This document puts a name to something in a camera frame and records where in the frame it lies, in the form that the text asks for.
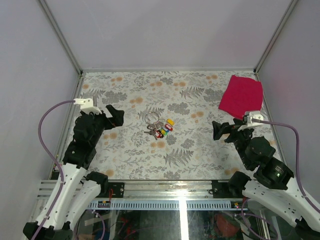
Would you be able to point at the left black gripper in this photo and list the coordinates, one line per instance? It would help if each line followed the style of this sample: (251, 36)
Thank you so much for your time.
(117, 119)

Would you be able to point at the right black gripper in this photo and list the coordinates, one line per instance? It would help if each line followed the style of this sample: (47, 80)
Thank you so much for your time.
(218, 129)

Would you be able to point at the yellow key tag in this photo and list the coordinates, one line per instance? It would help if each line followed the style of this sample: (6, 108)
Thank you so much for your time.
(170, 121)

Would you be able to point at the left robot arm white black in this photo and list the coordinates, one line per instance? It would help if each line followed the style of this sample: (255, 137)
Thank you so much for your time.
(76, 187)

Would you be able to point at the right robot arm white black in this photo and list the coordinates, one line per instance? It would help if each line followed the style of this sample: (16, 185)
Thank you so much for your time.
(274, 185)

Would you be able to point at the loose silver key left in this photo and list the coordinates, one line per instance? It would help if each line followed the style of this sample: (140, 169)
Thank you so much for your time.
(149, 132)

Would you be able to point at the red folded cloth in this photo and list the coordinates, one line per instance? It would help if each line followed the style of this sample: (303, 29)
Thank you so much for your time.
(243, 94)

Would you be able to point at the red window key tag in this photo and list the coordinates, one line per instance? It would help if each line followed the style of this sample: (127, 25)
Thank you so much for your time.
(169, 127)

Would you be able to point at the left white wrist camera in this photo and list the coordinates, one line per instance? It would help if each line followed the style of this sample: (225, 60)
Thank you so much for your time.
(87, 105)

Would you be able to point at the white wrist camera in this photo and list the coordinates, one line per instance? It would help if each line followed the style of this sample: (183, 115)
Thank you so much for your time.
(87, 105)
(251, 119)

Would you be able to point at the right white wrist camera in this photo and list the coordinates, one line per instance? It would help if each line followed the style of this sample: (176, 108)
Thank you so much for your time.
(251, 119)

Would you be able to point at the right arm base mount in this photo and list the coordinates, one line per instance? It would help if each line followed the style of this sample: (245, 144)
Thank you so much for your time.
(223, 188)

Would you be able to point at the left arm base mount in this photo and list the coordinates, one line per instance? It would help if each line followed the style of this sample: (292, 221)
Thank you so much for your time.
(115, 190)

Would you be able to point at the aluminium front rail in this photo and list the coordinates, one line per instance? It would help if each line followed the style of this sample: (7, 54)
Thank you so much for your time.
(167, 195)

